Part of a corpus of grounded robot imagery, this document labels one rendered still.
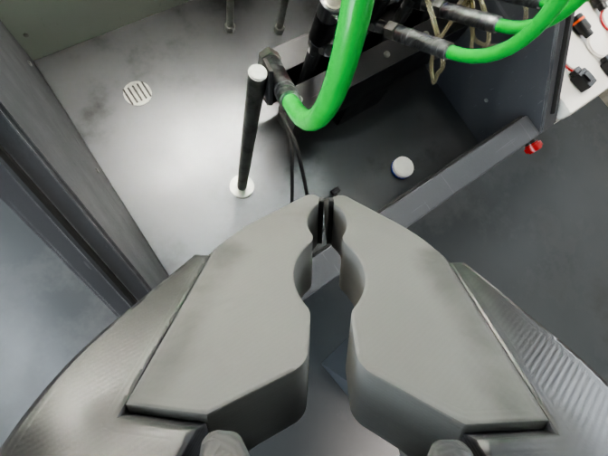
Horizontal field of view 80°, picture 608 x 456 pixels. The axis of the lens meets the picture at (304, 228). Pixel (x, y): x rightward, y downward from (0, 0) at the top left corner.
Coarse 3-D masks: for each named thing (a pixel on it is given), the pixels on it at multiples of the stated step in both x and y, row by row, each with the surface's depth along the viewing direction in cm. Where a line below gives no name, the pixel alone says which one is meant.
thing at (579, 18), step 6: (576, 18) 61; (582, 18) 61; (576, 24) 62; (582, 24) 61; (588, 24) 61; (576, 30) 62; (582, 30) 61; (588, 30) 61; (588, 36) 62; (588, 42) 62; (588, 48) 62; (594, 54) 62; (600, 54) 62; (606, 54) 62; (600, 60) 62; (606, 60) 61; (600, 66) 62; (606, 66) 61; (606, 72) 62
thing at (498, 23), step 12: (444, 0) 46; (576, 0) 34; (444, 12) 46; (456, 12) 45; (468, 12) 44; (480, 12) 43; (564, 12) 36; (468, 24) 44; (480, 24) 43; (492, 24) 42; (504, 24) 41; (516, 24) 40; (552, 24) 37
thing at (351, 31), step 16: (352, 0) 15; (368, 0) 15; (352, 16) 16; (368, 16) 16; (336, 32) 17; (352, 32) 16; (336, 48) 17; (352, 48) 17; (336, 64) 18; (352, 64) 17; (336, 80) 18; (288, 96) 29; (320, 96) 20; (336, 96) 19; (288, 112) 28; (304, 112) 24; (320, 112) 21; (336, 112) 21; (304, 128) 25
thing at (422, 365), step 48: (336, 240) 11; (384, 240) 9; (384, 288) 8; (432, 288) 8; (384, 336) 7; (432, 336) 7; (480, 336) 7; (384, 384) 6; (432, 384) 6; (480, 384) 6; (384, 432) 6; (432, 432) 6
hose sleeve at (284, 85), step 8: (272, 56) 34; (272, 64) 33; (280, 64) 33; (280, 72) 31; (280, 80) 30; (288, 80) 30; (280, 88) 30; (288, 88) 29; (296, 88) 30; (280, 96) 29; (280, 104) 29
